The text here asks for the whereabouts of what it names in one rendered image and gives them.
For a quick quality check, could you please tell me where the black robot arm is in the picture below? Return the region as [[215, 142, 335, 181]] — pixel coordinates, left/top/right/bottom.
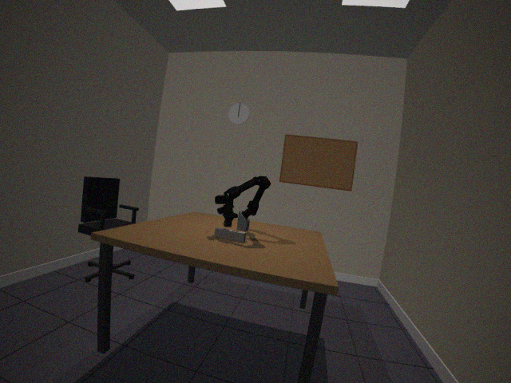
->
[[215, 176, 271, 219]]

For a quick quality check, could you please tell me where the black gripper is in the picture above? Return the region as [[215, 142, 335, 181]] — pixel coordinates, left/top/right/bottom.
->
[[222, 204, 238, 226]]

